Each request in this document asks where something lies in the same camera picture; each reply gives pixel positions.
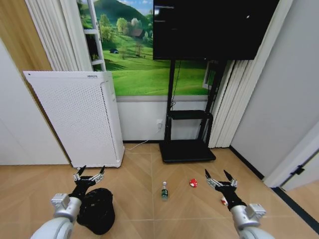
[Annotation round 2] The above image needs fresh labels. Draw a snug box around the green meadow landscape poster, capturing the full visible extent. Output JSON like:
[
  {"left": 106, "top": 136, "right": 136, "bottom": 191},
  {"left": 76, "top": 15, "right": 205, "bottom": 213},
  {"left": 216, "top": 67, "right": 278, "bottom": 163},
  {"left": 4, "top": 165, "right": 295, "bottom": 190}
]
[{"left": 76, "top": 0, "right": 217, "bottom": 97}]

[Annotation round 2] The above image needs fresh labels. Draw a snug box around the white perforated air purifier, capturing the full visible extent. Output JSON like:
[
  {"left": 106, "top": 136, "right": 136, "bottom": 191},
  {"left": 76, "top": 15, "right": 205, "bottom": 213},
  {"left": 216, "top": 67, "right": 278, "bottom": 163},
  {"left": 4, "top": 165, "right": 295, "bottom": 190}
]
[{"left": 23, "top": 70, "right": 125, "bottom": 169}]

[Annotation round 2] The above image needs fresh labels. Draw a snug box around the black television screen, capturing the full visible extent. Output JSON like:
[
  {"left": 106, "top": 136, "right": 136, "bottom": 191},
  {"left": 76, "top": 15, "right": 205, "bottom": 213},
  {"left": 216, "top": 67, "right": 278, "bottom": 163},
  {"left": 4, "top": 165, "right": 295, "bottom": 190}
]
[{"left": 152, "top": 0, "right": 280, "bottom": 61}]

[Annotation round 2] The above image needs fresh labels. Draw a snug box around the small green-label plastic bottle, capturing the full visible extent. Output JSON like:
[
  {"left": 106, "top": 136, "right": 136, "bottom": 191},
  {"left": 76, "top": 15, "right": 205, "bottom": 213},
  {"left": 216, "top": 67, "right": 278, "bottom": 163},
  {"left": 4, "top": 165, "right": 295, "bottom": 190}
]
[{"left": 160, "top": 181, "right": 169, "bottom": 201}]

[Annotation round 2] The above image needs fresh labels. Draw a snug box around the white pleated curtain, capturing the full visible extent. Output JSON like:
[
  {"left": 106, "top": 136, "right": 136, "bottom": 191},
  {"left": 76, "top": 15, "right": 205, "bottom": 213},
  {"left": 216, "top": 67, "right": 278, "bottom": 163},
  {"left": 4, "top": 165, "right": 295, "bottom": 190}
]
[
  {"left": 24, "top": 0, "right": 93, "bottom": 72},
  {"left": 208, "top": 0, "right": 294, "bottom": 149}
]

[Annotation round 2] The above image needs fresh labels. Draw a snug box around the white door with black hinge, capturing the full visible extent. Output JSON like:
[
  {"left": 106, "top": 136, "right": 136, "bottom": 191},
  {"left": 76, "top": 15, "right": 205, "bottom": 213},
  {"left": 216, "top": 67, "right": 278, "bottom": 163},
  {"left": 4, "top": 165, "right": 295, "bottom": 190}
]
[{"left": 263, "top": 126, "right": 319, "bottom": 191}]

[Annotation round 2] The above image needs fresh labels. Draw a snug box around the black television floor stand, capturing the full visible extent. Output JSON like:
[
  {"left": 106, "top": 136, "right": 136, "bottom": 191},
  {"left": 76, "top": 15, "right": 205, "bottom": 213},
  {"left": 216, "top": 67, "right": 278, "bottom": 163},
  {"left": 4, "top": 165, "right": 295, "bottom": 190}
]
[{"left": 159, "top": 59, "right": 228, "bottom": 164}]

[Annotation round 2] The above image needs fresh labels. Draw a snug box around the white power cable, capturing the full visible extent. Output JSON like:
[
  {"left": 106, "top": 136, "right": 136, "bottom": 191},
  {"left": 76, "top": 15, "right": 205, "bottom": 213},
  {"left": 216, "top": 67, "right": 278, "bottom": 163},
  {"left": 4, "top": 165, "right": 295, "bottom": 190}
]
[{"left": 123, "top": 126, "right": 161, "bottom": 151}]

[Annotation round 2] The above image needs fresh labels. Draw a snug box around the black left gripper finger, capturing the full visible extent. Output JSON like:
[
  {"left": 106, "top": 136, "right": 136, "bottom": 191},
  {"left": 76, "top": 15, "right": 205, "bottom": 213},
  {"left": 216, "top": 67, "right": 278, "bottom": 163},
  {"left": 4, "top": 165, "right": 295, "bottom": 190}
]
[
  {"left": 73, "top": 165, "right": 87, "bottom": 181},
  {"left": 90, "top": 165, "right": 106, "bottom": 183}
]

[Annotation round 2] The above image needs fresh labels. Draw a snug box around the black hanging television cable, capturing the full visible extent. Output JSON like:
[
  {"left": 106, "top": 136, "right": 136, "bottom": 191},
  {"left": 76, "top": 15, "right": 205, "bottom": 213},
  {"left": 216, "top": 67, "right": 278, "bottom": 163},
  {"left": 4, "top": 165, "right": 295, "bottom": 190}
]
[{"left": 169, "top": 60, "right": 182, "bottom": 110}]

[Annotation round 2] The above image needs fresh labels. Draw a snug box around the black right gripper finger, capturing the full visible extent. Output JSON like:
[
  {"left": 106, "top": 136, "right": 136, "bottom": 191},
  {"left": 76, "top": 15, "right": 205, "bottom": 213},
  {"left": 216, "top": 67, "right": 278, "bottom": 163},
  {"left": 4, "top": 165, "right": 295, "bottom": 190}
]
[
  {"left": 204, "top": 169, "right": 223, "bottom": 189},
  {"left": 223, "top": 169, "right": 238, "bottom": 188}
]

